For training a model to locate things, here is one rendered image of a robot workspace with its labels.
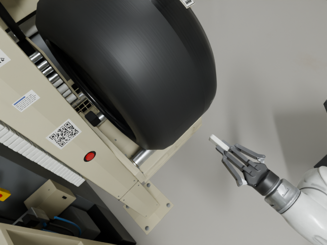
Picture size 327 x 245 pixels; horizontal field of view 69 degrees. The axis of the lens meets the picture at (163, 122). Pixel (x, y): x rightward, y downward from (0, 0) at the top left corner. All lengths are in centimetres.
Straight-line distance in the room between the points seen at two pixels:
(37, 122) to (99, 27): 27
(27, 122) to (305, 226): 75
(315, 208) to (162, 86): 52
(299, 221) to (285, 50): 198
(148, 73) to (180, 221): 136
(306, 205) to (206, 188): 110
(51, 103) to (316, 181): 78
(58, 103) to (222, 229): 139
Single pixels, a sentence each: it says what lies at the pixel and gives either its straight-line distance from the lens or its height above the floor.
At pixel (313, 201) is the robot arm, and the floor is 102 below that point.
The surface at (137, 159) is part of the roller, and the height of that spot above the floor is 92.
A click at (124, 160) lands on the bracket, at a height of 95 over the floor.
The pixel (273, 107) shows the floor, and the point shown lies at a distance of 215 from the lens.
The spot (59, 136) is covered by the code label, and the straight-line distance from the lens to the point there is 70.
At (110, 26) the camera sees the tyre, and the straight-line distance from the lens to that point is 56.
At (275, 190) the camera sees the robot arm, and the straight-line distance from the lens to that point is 77.
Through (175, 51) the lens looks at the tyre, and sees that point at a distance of 58.
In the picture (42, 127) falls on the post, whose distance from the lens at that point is 66.
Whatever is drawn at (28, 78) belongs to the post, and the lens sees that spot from 57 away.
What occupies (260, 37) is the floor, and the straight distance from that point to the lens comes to 267.
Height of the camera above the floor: 175
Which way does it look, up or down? 58 degrees down
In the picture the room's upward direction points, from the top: 19 degrees counter-clockwise
